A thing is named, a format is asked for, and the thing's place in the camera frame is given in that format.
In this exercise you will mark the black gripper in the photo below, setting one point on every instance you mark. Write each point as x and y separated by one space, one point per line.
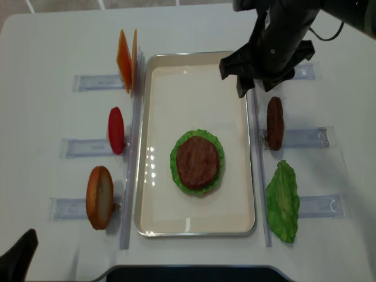
272 49

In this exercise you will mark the brown meat patty front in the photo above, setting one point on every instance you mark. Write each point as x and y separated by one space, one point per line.
197 162

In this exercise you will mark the brown meat patty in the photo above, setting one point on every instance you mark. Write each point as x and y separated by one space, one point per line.
275 123
197 162

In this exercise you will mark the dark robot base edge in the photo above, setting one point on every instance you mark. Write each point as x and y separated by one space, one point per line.
195 273

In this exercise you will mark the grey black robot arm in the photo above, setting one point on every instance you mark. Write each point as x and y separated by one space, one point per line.
358 14

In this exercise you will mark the brown meat patty rear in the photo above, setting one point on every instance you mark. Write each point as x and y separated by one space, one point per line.
275 123

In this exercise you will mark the green lettuce leaf on tray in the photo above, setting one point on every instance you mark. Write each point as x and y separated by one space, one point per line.
202 133

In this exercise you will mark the standing green lettuce leaf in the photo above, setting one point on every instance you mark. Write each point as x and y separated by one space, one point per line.
283 203

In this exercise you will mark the orange cheese slice left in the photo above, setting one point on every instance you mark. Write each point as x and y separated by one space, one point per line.
124 61

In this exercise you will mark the standing red tomato slice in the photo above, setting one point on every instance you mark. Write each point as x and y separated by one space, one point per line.
116 131

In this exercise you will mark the white rectangular metal tray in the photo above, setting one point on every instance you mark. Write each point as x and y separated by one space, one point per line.
185 92

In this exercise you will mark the right clear acrylic rack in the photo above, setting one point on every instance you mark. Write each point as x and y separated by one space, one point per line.
310 147

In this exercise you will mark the clear acrylic rack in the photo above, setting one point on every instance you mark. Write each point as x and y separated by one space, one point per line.
310 147
73 209

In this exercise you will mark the standing bun slice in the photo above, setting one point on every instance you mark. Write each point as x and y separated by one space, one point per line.
99 198

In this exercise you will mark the left clear acrylic rack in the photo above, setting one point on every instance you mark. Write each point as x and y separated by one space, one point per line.
73 209

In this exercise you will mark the black brown object corner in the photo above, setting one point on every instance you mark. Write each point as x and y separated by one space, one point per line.
16 261

